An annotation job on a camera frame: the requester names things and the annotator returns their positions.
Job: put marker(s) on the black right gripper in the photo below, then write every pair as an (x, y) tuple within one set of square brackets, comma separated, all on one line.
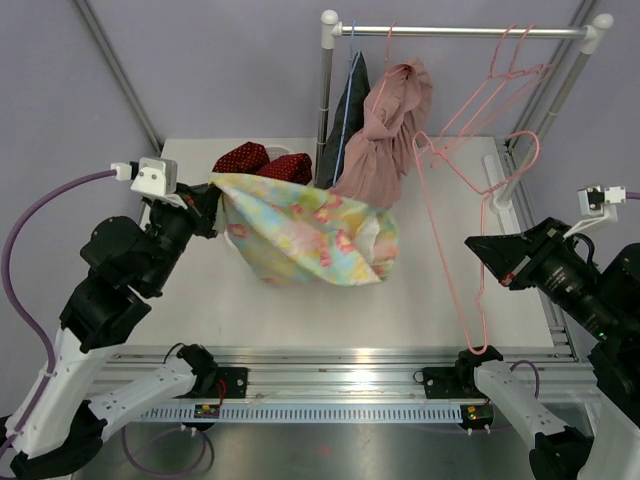
[(508, 254)]

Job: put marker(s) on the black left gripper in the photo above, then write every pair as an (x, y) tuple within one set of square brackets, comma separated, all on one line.
[(202, 201)]

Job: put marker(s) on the red polka dot skirt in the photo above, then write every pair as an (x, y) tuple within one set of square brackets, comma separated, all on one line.
[(253, 158)]

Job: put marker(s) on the yellow blue tie-dye skirt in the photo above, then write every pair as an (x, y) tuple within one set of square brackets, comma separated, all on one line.
[(290, 233)]

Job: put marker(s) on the pink hanger of white skirt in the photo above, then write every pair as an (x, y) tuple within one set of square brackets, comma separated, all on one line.
[(505, 90)]

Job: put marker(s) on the pink hanger of tie-dye skirt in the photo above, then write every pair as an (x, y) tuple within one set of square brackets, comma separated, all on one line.
[(458, 179)]

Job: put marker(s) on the pink hanger of red skirt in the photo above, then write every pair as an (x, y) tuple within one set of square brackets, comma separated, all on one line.
[(500, 85)]

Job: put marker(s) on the pink pleated skirt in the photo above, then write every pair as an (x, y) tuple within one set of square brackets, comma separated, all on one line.
[(380, 154)]

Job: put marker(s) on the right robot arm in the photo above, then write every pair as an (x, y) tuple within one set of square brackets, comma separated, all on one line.
[(610, 314)]

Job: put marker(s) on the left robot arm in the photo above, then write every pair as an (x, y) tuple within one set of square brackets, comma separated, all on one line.
[(58, 430)]

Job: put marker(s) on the dark grey dotted skirt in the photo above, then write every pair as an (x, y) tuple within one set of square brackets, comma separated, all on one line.
[(348, 120)]

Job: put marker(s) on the white perforated plastic basket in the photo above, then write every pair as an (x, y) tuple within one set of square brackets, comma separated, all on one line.
[(273, 152)]

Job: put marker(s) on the white metal clothes rack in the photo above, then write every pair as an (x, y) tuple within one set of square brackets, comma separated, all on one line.
[(585, 26)]

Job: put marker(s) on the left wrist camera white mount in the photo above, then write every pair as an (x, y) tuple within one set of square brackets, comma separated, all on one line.
[(152, 178)]

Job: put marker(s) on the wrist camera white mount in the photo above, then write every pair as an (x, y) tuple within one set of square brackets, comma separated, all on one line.
[(152, 178), (598, 207)]

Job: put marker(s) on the aluminium corner frame right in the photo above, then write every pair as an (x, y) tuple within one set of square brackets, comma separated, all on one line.
[(539, 114)]

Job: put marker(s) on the aluminium corner frame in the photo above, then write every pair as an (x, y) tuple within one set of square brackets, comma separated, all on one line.
[(99, 37), (539, 114)]

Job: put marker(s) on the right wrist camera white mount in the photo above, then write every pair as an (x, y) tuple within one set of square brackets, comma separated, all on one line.
[(598, 207)]

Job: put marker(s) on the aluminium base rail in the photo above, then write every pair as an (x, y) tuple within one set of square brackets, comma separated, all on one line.
[(389, 375)]

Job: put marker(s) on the blue wire hanger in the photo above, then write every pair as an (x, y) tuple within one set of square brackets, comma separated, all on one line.
[(353, 59)]

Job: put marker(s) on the white slotted cable duct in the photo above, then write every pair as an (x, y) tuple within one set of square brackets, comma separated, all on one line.
[(277, 413)]

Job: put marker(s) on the aluminium corner frame left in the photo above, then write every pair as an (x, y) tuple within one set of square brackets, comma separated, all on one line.
[(99, 37)]

